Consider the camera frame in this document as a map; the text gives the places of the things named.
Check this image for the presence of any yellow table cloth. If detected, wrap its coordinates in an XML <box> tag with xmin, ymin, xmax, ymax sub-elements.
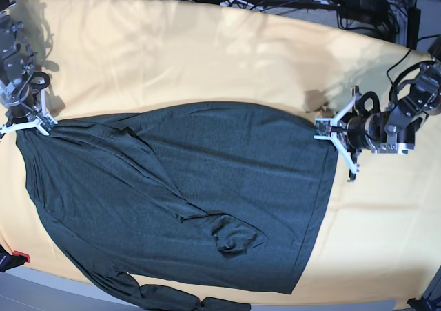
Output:
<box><xmin>10</xmin><ymin>0</ymin><xmax>440</xmax><ymax>308</ymax></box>

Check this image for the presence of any black table leg post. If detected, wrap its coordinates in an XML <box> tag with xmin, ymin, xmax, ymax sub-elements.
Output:
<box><xmin>406</xmin><ymin>6</ymin><xmax>421</xmax><ymax>50</ymax></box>

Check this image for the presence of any red and black clamp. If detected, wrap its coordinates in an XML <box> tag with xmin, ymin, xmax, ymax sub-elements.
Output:
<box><xmin>0</xmin><ymin>246</ymin><xmax>30</xmax><ymax>272</ymax></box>

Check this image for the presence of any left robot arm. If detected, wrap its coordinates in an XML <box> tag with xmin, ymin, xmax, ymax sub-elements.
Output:
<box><xmin>314</xmin><ymin>35</ymin><xmax>440</xmax><ymax>182</ymax></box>

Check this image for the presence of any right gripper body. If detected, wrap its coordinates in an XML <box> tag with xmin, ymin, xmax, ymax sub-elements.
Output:
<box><xmin>1</xmin><ymin>72</ymin><xmax>58</xmax><ymax>138</ymax></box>

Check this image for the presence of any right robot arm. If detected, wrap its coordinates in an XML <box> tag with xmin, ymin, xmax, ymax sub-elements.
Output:
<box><xmin>1</xmin><ymin>12</ymin><xmax>58</xmax><ymax>136</ymax></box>

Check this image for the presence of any black clamp right corner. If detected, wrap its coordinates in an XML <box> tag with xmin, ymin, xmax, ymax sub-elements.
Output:
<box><xmin>407</xmin><ymin>297</ymin><xmax>438</xmax><ymax>311</ymax></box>

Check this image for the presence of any dark grey long-sleeve shirt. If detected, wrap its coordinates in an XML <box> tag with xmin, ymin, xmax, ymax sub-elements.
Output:
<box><xmin>16</xmin><ymin>102</ymin><xmax>338</xmax><ymax>310</ymax></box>

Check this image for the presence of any black power adapter box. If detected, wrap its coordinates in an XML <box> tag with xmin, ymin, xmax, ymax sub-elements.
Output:
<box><xmin>340</xmin><ymin>0</ymin><xmax>390</xmax><ymax>19</ymax></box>

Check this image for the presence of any tangle of black cables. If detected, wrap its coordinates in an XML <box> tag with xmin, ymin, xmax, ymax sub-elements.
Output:
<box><xmin>336</xmin><ymin>0</ymin><xmax>406</xmax><ymax>45</ymax></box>

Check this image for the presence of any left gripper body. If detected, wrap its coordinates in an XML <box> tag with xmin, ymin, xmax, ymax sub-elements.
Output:
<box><xmin>314</xmin><ymin>86</ymin><xmax>381</xmax><ymax>182</ymax></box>

